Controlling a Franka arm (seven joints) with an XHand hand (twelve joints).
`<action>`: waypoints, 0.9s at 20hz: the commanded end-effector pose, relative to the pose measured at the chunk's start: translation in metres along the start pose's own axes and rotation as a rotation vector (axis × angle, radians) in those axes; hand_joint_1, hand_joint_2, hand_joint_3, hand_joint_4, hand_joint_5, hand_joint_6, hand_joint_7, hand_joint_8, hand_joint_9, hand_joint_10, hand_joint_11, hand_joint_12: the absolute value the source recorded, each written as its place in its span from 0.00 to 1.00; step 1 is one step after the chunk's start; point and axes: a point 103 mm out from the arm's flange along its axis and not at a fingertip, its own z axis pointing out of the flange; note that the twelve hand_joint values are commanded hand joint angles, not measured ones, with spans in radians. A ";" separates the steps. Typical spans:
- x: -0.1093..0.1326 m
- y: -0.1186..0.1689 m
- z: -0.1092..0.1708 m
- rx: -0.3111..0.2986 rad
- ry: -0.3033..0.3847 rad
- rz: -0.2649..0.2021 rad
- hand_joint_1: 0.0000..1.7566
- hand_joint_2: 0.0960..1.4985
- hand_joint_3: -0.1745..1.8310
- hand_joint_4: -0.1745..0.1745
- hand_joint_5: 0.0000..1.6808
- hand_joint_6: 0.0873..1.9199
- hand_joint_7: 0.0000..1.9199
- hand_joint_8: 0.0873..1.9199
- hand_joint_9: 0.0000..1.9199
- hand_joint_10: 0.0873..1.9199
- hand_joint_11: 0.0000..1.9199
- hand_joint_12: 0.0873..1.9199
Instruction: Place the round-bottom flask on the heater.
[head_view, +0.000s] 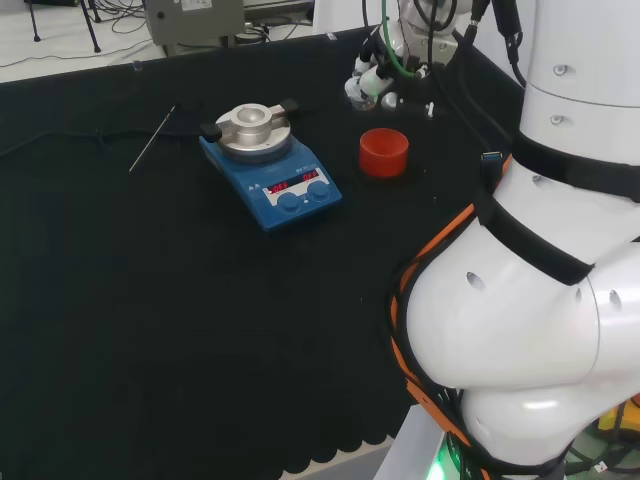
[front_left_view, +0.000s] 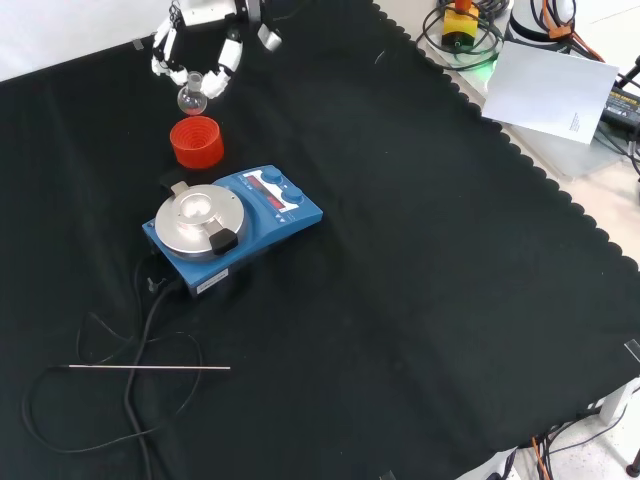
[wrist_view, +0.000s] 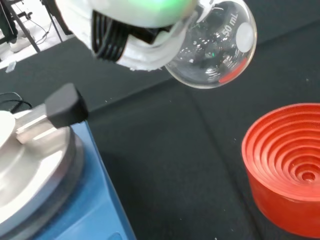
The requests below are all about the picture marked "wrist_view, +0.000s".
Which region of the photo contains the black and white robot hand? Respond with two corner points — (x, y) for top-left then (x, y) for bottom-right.
(53, 0), (208, 73)

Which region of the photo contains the blue heater with steel plate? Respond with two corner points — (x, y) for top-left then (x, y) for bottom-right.
(0, 83), (137, 240)

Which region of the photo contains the red ribbed flask stand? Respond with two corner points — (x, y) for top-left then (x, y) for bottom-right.
(241, 102), (320, 238)

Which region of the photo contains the black tripod leg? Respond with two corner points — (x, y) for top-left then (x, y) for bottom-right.
(4, 0), (41, 53)

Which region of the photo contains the person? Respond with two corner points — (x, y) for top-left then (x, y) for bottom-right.
(0, 0), (32, 53)

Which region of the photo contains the black bench cloth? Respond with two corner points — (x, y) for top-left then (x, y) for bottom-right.
(0, 0), (320, 240)

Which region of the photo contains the thin black probe cable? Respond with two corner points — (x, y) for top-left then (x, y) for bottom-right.
(0, 91), (33, 113)

